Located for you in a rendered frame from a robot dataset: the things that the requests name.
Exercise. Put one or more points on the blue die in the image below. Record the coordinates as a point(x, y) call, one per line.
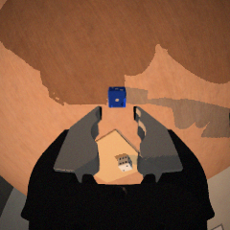
point(117, 96)

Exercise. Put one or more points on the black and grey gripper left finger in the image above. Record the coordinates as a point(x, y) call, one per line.
point(73, 154)

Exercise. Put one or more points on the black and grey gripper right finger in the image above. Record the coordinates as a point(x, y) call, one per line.
point(164, 154)

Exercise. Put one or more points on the white die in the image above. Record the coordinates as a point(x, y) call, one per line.
point(125, 163)

